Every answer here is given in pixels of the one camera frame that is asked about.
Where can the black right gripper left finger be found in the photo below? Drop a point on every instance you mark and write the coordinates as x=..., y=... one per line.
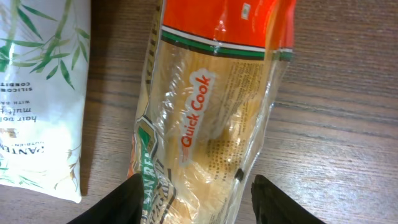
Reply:
x=122, y=206

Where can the white bamboo conditioner tube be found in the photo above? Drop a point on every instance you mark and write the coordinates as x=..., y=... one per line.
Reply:
x=45, y=54

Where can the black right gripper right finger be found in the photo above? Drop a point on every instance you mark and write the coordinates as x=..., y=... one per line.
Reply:
x=273, y=206

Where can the spaghetti pasta package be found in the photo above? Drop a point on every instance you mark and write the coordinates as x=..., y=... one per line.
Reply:
x=212, y=71

